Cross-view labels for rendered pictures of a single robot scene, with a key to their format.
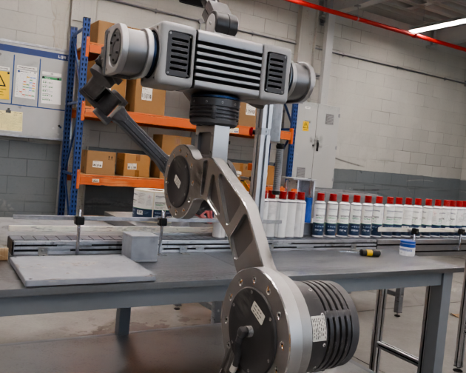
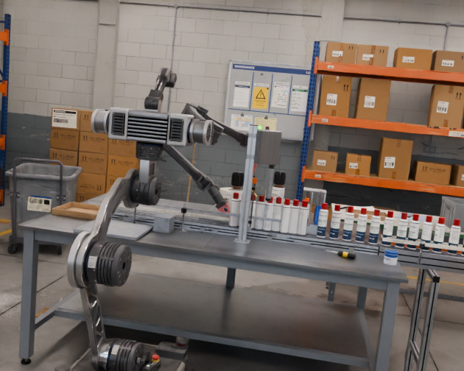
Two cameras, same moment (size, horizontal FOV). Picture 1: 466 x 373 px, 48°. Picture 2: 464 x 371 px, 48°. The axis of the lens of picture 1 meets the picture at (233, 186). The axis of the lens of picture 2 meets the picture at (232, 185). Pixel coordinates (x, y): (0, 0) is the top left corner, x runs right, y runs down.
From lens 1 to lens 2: 1.96 m
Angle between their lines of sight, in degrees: 39
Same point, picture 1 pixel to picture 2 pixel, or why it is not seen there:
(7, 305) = (69, 239)
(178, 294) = (153, 251)
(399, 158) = not seen: outside the picture
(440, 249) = not seen: outside the picture
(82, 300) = not seen: hidden behind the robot
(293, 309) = (74, 249)
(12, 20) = (274, 46)
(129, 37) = (96, 117)
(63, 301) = not seen: hidden behind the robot
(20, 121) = (274, 125)
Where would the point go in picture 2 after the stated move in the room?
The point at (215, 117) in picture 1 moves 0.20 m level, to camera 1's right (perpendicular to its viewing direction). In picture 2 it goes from (139, 155) to (168, 160)
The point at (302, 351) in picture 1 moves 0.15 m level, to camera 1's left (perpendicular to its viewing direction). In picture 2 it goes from (76, 269) to (56, 259)
